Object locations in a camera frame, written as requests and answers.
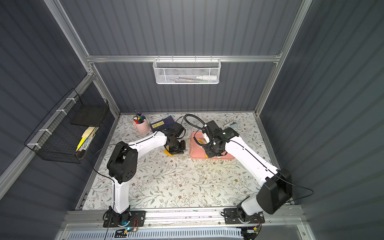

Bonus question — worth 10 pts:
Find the clear resealable bag yellow zip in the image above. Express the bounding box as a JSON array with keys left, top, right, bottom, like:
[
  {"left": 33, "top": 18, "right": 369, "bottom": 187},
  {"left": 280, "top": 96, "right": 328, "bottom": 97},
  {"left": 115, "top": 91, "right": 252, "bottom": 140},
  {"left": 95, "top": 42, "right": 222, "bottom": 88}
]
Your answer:
[{"left": 164, "top": 148, "right": 184, "bottom": 157}]

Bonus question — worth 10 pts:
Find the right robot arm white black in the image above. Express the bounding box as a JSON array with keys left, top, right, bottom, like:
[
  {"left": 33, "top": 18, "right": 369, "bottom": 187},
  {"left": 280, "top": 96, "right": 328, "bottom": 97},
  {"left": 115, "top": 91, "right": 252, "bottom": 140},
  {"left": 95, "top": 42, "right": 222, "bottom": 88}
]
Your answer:
[{"left": 194, "top": 121, "right": 314, "bottom": 223}]

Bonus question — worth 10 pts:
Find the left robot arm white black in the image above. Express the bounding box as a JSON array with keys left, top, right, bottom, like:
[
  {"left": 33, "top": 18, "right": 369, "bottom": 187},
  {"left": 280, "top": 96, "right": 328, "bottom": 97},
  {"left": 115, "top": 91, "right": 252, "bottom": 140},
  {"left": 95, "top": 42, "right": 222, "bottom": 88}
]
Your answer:
[{"left": 106, "top": 123, "right": 186, "bottom": 227}]

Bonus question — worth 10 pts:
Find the small pale green eraser box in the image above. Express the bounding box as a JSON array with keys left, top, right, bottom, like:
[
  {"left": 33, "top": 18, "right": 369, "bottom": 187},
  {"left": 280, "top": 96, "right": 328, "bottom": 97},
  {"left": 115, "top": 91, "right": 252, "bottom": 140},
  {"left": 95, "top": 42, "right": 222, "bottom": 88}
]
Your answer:
[{"left": 224, "top": 122, "right": 238, "bottom": 130}]

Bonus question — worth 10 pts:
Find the pink plastic tray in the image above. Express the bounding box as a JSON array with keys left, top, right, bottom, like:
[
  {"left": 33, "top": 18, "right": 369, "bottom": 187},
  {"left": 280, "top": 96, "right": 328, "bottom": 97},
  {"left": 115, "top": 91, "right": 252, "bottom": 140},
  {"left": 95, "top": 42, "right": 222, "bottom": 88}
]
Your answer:
[{"left": 190, "top": 132, "right": 235, "bottom": 160}]

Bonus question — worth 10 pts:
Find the dark blue book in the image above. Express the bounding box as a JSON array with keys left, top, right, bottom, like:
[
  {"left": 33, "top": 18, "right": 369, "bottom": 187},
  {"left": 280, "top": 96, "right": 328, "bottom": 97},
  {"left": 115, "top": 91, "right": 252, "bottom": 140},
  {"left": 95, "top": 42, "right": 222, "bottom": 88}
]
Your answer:
[{"left": 150, "top": 116, "right": 175, "bottom": 133}]

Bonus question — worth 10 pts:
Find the pink pen cup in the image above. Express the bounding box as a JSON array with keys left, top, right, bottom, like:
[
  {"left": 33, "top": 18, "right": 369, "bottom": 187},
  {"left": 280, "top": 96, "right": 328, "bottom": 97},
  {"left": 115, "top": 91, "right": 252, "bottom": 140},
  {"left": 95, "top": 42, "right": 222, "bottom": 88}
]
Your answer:
[{"left": 133, "top": 111, "right": 151, "bottom": 135}]

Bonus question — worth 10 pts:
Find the white marker in basket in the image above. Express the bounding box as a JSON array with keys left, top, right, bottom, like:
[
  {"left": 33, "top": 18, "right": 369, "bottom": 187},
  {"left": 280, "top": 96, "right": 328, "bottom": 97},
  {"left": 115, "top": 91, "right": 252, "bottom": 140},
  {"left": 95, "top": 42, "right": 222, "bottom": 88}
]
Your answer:
[{"left": 192, "top": 75, "right": 218, "bottom": 83}]

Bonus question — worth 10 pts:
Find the yellow notepad in basket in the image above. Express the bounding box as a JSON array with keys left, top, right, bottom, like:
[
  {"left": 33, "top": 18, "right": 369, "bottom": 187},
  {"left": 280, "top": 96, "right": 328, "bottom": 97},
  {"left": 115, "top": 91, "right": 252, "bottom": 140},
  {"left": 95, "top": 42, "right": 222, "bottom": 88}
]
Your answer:
[{"left": 76, "top": 127, "right": 99, "bottom": 152}]

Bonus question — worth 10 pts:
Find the black slab in side basket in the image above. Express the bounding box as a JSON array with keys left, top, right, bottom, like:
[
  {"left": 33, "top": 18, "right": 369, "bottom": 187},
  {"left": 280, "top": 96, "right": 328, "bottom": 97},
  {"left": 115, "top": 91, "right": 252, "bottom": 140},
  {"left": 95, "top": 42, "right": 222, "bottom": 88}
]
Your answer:
[{"left": 70, "top": 105, "right": 108, "bottom": 127}]

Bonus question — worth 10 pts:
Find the white wire wall basket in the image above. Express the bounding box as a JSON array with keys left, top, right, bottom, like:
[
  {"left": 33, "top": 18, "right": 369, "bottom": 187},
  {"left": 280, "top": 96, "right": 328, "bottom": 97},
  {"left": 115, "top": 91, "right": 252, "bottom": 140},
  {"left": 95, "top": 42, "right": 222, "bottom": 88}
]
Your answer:
[{"left": 153, "top": 58, "right": 222, "bottom": 85}]

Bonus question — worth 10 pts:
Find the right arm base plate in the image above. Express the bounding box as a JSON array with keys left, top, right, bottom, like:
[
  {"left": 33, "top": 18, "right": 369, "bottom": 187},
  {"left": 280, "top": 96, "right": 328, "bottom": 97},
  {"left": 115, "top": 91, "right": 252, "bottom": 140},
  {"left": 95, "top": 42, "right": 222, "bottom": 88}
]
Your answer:
[{"left": 221, "top": 208, "right": 265, "bottom": 225}]

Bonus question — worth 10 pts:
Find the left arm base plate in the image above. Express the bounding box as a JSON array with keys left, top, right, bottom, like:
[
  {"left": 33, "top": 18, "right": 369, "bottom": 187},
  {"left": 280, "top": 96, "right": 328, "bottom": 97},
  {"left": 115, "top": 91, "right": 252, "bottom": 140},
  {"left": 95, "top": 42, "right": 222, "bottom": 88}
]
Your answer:
[{"left": 103, "top": 209, "right": 147, "bottom": 228}]

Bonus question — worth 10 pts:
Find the black wire side basket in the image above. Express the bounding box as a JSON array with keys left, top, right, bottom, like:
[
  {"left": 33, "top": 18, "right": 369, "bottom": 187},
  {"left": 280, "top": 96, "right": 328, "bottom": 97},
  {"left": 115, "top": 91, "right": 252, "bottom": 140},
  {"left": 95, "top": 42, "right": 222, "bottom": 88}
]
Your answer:
[{"left": 25, "top": 89, "right": 110, "bottom": 164}]

